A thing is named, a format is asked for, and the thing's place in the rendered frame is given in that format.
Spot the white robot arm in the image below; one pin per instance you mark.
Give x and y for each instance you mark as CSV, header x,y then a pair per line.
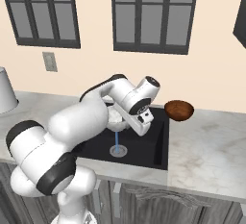
x,y
77,122

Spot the brown wooden bowl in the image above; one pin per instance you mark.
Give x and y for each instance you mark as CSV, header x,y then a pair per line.
x,y
178,110

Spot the grey wall socket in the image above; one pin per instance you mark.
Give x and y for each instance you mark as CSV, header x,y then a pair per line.
x,y
50,62

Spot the blue water stream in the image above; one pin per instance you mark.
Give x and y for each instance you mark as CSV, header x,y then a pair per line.
x,y
117,142

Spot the white conical appliance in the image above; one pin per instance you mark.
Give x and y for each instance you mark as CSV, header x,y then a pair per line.
x,y
5,93

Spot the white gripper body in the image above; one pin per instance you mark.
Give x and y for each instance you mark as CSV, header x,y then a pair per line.
x,y
137,126

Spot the dark framed window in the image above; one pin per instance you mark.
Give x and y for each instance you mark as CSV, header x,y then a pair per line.
x,y
153,13
41,10

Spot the black sink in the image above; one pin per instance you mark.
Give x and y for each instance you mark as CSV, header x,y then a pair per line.
x,y
144,147

